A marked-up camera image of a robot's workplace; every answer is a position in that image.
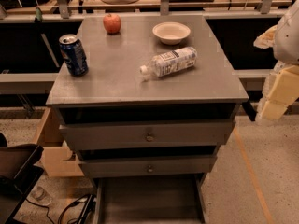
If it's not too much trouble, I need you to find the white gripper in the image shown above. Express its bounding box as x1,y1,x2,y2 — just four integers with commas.
253,0,299,121

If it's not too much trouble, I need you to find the grey bottom drawer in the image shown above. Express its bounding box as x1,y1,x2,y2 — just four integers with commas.
93,175,208,224

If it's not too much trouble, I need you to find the grey drawer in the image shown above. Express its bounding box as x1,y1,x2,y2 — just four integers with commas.
79,156,217,178
93,175,208,224
60,119,235,151

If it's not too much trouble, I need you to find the grey three-drawer cabinet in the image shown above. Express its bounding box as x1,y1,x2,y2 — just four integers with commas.
45,14,249,224

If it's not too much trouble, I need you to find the grey middle drawer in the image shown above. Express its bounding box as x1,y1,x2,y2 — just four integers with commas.
79,156,217,178

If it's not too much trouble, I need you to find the grey top drawer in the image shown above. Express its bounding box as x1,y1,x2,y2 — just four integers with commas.
60,119,235,151

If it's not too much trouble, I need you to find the clear plastic water bottle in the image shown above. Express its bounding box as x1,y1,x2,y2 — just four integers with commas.
140,47,197,77

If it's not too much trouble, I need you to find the white paper bowl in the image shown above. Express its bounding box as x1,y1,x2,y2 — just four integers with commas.
152,22,191,45

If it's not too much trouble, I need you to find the red apple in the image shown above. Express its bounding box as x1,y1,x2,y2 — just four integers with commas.
103,14,121,34

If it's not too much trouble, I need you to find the blue soda can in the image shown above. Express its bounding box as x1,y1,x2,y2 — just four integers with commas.
59,34,88,77

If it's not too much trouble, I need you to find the clear plastic cup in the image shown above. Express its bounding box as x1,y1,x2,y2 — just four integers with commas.
30,186,52,206

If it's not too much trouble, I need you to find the black chair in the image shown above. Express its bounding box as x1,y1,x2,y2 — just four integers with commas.
0,133,43,224

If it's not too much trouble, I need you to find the black cable on floor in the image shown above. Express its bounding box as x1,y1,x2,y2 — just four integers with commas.
24,193,97,224

